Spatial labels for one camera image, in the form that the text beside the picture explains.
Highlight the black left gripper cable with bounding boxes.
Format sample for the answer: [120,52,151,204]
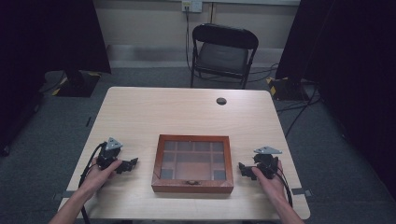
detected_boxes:
[78,141,108,224]

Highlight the black folding chair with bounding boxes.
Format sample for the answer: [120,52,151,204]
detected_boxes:
[189,22,261,91]

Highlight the person's right hand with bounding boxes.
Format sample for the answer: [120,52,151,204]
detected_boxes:
[250,160,290,203]

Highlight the black floor cables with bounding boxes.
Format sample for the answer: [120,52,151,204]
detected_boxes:
[248,63,323,138]

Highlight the person's left hand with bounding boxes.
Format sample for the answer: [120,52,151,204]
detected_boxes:
[78,158,124,200]

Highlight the wooden box with glass lid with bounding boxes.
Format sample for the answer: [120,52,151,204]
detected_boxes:
[150,133,235,195]

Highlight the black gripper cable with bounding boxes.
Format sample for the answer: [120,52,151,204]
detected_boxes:
[78,141,108,224]
[273,169,294,209]

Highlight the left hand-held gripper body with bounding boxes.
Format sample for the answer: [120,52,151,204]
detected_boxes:
[95,136,124,171]

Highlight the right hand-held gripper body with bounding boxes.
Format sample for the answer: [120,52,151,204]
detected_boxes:
[252,146,283,180]

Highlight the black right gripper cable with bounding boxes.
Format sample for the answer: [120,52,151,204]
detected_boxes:
[273,169,294,209]

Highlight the white wall socket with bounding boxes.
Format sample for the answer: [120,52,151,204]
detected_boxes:
[181,0,204,14]

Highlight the black cable from wall socket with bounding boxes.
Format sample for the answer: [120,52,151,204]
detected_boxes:
[184,7,200,76]

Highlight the black stand base with tape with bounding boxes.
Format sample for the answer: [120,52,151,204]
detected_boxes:
[266,76,312,102]
[51,70,103,98]

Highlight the grey tape strip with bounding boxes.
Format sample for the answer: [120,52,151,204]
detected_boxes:
[51,189,77,202]
[290,187,314,197]

